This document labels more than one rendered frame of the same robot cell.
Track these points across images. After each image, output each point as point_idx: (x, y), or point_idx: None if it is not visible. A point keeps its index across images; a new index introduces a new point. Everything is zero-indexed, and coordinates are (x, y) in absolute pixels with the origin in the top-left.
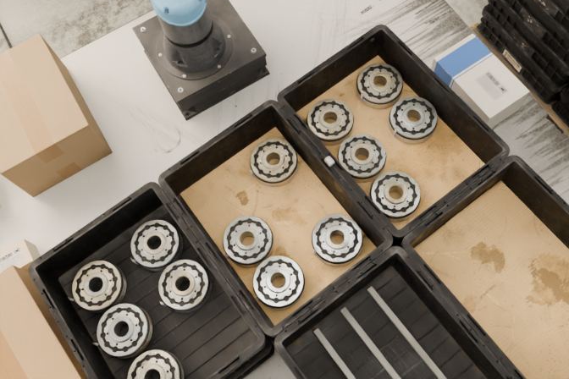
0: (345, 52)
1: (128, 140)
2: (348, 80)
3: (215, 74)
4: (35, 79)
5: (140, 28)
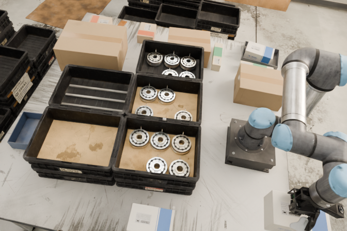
0: (198, 157)
1: (234, 109)
2: (191, 165)
3: (233, 135)
4: (269, 85)
5: None
